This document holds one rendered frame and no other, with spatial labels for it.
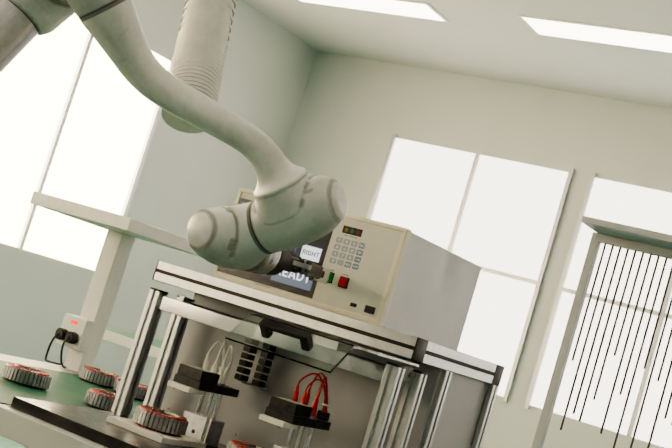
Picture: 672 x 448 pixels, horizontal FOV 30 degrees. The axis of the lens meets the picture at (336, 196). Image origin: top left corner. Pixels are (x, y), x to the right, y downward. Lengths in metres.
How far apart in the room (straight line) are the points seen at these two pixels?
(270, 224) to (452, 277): 0.68
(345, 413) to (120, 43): 0.95
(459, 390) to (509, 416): 6.47
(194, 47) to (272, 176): 1.73
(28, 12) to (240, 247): 0.56
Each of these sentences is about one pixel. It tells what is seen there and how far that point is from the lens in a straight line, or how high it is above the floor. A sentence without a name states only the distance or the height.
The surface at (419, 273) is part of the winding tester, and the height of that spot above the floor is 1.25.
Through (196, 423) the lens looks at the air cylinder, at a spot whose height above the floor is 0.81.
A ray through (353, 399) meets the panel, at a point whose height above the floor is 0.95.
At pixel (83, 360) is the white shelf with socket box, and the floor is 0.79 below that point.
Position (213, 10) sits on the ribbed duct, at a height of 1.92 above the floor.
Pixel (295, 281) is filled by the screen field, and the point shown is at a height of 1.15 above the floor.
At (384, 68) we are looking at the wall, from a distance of 10.27.
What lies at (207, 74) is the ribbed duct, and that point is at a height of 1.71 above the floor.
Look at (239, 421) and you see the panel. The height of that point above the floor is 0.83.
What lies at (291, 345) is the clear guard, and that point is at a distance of 2.31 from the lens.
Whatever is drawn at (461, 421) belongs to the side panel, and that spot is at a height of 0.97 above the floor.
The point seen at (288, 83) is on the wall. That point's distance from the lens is 10.39.
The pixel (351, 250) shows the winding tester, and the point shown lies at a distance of 2.59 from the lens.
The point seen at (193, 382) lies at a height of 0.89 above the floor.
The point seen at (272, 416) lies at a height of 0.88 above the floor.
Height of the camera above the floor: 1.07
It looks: 6 degrees up
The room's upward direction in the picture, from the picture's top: 17 degrees clockwise
